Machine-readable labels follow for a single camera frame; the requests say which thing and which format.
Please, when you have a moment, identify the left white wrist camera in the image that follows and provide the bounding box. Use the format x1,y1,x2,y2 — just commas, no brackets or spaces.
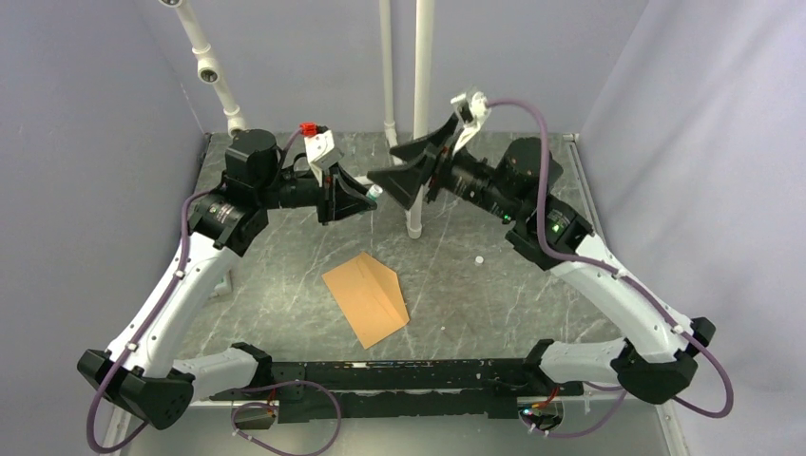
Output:
299,123,344,187

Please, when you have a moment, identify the brown paper envelope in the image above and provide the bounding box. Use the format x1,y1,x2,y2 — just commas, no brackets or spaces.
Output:
322,252,410,350

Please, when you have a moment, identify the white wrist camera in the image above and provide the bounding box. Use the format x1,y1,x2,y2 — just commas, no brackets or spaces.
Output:
451,87,491,153
299,123,344,187

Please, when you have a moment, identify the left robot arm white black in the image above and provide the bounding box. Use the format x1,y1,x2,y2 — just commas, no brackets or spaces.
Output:
78,123,376,429

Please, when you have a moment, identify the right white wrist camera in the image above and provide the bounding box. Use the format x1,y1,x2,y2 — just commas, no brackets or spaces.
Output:
451,87,491,153

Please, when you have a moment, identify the green white glue stick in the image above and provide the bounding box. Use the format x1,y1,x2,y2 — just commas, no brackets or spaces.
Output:
366,184,384,201

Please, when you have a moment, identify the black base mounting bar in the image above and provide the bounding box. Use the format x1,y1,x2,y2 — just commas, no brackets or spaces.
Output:
212,358,584,424

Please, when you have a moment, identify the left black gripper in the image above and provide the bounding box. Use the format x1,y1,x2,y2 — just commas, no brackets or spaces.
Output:
257,160,376,225

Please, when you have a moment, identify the white PVC pipe frame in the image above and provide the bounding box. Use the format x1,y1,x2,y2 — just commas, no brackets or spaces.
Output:
157,0,437,240

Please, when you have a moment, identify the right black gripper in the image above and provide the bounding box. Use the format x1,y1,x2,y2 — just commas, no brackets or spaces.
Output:
368,114,521,222

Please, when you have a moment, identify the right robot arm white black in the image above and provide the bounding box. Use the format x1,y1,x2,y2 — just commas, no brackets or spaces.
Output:
368,117,716,405

